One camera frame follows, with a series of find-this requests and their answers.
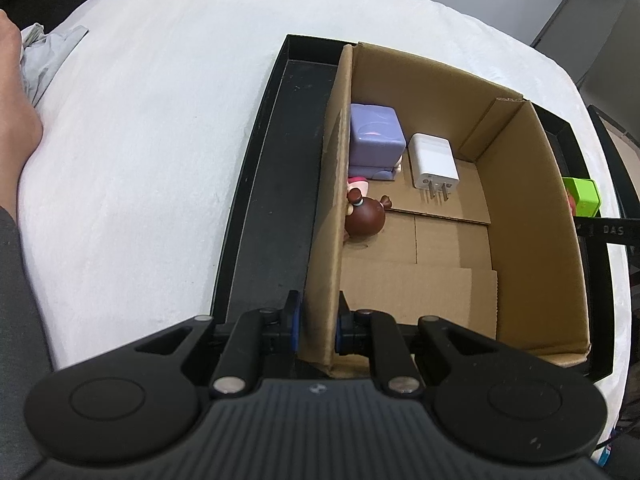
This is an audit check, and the black shallow tray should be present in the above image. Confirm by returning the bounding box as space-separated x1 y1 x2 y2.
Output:
210 34 632 382

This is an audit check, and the brown cardboard box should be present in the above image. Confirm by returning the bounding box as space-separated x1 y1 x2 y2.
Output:
302 42 594 380

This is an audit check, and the green cube toy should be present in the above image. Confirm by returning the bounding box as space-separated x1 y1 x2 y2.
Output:
562 177 602 219

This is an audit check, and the black framed brown board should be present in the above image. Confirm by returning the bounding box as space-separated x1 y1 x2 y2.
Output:
588 104 640 221

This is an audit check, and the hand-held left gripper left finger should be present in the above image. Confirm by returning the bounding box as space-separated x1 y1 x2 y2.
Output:
134 289 304 400

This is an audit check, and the purple cube toy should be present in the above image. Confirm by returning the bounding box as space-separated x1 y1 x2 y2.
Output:
348 103 407 181

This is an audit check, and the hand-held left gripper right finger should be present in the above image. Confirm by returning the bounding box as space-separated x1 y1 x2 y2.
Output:
334 290 502 398

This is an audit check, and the small brown-haired doll figure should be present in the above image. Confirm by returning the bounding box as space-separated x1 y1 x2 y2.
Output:
343 192 394 242

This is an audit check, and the white wall charger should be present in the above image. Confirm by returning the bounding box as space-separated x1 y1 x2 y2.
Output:
407 132 461 207

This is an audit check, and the person's grey trouser leg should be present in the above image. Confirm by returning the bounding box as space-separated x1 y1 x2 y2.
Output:
0 206 57 480

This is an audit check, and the grey crumpled cloth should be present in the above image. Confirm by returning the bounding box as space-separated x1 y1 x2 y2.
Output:
20 22 91 107

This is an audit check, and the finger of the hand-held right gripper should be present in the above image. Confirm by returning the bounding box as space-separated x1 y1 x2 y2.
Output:
574 215 640 249

